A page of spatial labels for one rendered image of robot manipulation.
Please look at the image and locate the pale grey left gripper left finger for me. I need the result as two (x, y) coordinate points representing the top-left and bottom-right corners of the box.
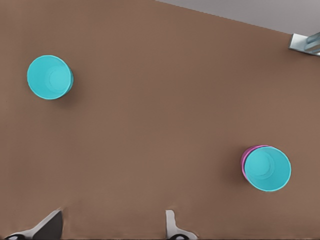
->
(4, 208), (63, 239)

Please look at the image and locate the pink bowl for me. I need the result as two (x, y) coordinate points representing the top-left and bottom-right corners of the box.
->
(240, 144), (270, 183)

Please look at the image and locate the silver frame post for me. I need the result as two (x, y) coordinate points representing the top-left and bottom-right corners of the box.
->
(288, 31), (320, 57)

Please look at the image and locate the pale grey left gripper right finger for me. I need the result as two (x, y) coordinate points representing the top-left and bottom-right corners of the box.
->
(165, 209), (198, 239)

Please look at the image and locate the blue bowl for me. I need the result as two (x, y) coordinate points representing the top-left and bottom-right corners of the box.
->
(243, 146), (292, 193)
(26, 54), (75, 101)

